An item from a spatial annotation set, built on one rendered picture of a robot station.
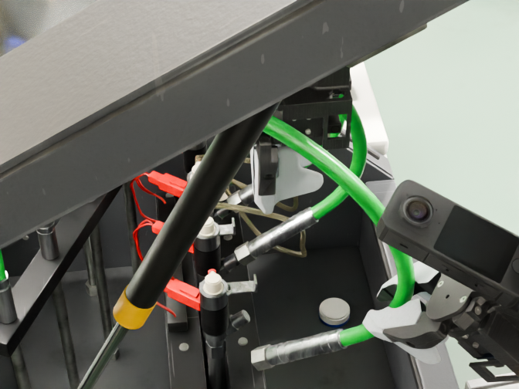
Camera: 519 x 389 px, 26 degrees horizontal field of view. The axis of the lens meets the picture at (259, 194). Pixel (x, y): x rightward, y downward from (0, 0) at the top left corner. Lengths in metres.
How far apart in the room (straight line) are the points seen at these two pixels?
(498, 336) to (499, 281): 0.06
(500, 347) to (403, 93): 2.34
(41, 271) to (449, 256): 0.49
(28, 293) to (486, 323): 0.49
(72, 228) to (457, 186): 1.80
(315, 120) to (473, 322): 0.22
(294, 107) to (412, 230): 0.17
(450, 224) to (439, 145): 2.19
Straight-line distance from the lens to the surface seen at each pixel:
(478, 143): 3.02
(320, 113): 0.92
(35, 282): 1.15
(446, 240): 0.80
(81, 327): 1.46
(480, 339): 0.85
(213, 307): 1.10
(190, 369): 1.21
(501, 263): 0.81
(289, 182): 0.98
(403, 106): 3.11
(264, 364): 1.02
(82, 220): 1.20
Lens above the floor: 1.93
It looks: 43 degrees down
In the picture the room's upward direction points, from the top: straight up
